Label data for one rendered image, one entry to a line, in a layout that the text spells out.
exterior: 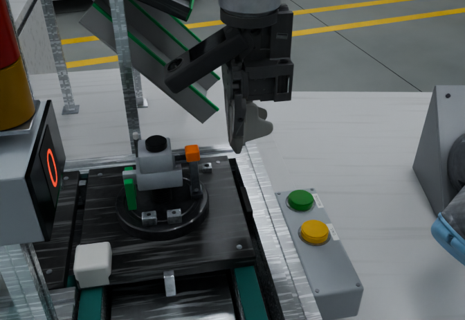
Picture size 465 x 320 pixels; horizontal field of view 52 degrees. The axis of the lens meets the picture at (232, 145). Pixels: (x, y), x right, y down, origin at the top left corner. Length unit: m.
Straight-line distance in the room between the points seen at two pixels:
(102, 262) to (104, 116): 0.61
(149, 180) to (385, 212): 0.46
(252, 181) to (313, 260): 0.19
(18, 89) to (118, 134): 0.74
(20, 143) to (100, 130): 0.73
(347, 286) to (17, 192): 0.43
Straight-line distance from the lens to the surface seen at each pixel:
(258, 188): 0.80
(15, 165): 0.41
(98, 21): 0.84
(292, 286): 0.66
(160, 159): 0.66
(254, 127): 0.65
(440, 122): 0.95
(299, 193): 0.77
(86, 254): 0.67
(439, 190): 0.94
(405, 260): 0.86
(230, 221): 0.71
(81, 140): 1.13
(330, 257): 0.69
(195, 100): 0.87
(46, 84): 1.41
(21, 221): 0.42
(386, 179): 1.01
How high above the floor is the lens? 1.46
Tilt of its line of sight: 35 degrees down
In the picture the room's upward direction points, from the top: straight up
